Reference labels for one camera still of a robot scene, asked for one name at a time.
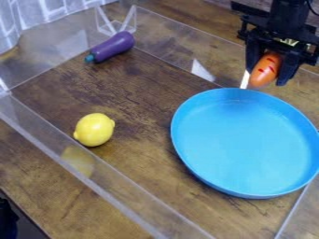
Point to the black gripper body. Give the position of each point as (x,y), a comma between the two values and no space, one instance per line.
(282,31)

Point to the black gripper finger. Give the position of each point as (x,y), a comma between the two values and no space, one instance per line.
(288,67)
(253,53)

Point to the orange toy carrot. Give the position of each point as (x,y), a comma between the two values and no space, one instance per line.
(265,70)

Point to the dark baseboard strip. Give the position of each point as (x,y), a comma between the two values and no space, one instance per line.
(248,10)

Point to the blue plastic plate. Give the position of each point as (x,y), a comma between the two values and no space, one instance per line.
(245,142)

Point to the purple toy eggplant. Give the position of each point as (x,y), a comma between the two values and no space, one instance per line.
(114,45)

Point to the yellow toy lemon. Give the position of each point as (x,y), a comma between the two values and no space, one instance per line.
(93,129)

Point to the white patterned curtain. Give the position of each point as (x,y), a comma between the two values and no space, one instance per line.
(22,14)

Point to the clear acrylic enclosure wall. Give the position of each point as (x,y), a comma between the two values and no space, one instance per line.
(126,189)

